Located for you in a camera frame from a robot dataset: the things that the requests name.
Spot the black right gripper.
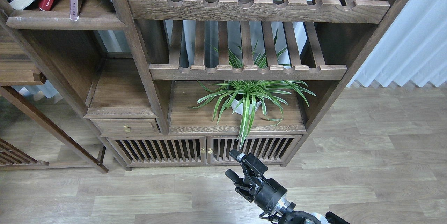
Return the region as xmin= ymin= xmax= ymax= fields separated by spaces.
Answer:
xmin=225 ymin=149 xmax=294 ymax=215

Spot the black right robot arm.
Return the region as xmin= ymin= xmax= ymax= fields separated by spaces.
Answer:
xmin=225 ymin=149 xmax=348 ymax=224

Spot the white plant pot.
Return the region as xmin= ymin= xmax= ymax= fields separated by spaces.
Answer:
xmin=230 ymin=94 xmax=261 ymax=115

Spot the green spider plant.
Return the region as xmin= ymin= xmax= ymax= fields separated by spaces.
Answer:
xmin=190 ymin=29 xmax=317 ymax=149

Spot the brass drawer knob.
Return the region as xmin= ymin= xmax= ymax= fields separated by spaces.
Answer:
xmin=123 ymin=125 xmax=131 ymax=132

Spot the dark wooden bookshelf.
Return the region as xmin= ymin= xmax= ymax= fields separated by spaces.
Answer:
xmin=1 ymin=0 xmax=409 ymax=170

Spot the white pleated curtain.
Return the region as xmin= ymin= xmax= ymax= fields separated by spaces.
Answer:
xmin=348 ymin=0 xmax=447 ymax=87

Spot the wooden side rack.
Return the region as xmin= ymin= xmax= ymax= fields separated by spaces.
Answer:
xmin=0 ymin=32 xmax=109 ymax=174

